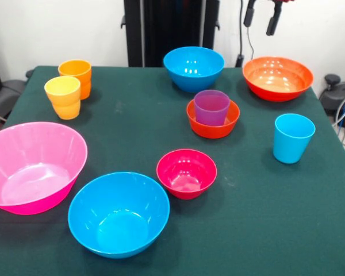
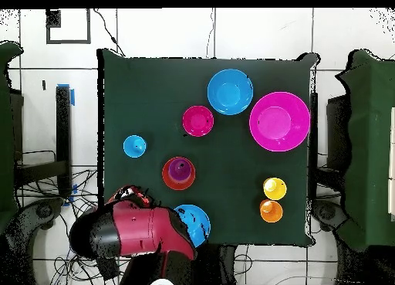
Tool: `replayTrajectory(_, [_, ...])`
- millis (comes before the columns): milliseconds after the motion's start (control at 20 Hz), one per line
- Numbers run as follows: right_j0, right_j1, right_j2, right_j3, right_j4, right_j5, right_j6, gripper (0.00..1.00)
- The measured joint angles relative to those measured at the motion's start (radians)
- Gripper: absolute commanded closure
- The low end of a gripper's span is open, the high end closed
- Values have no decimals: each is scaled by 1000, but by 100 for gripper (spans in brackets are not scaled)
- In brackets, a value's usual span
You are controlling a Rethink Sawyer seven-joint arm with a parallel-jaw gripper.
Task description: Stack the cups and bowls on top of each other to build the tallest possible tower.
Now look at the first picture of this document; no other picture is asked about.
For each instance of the large orange-red bowl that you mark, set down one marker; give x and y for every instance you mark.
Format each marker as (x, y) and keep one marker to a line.
(279, 77)

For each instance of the dark green table cloth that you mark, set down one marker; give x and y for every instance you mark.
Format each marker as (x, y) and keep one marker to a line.
(132, 129)

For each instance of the small magenta bowl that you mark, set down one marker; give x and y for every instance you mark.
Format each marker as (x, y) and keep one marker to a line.
(187, 172)

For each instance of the large blue bowl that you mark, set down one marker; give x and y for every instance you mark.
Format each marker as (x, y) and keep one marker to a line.
(118, 212)

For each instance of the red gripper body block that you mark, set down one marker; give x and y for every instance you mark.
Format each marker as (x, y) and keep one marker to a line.
(281, 1)

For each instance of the yellow cup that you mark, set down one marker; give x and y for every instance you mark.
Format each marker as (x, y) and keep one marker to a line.
(63, 97)

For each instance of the purple cup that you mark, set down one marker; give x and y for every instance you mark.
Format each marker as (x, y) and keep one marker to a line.
(211, 110)

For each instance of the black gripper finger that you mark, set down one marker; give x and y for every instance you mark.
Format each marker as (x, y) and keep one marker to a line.
(273, 23)
(248, 15)

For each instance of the blue cup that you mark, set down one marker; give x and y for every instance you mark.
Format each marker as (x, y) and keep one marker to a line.
(291, 141)

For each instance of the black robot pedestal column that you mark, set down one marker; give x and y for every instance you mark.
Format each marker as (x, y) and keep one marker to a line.
(166, 28)

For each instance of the small orange-red bowl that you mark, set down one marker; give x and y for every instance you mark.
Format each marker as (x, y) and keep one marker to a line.
(212, 132)

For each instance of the medium blue bowl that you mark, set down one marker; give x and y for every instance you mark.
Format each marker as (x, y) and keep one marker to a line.
(192, 69)

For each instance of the large pink bowl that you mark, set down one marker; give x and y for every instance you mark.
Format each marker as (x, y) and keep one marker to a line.
(31, 161)

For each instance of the orange cup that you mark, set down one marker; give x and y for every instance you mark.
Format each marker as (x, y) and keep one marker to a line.
(77, 70)

